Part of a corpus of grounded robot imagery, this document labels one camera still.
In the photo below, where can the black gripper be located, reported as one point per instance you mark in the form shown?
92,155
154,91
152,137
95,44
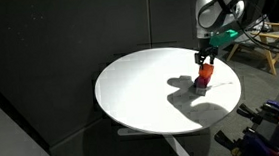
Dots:
207,49

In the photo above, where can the white crumpled cloth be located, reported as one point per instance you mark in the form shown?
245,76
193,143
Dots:
259,25

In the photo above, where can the magenta block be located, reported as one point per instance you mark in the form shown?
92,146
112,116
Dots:
202,82

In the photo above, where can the grey block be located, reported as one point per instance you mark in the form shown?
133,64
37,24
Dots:
201,90

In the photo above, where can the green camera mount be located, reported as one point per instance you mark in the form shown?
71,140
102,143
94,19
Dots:
223,37

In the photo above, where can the orange block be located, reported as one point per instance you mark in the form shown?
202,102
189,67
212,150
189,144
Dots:
206,71

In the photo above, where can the wooden chair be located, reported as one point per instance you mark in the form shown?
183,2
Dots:
270,57

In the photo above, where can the purple black clamp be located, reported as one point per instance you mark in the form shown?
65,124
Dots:
251,142
277,109

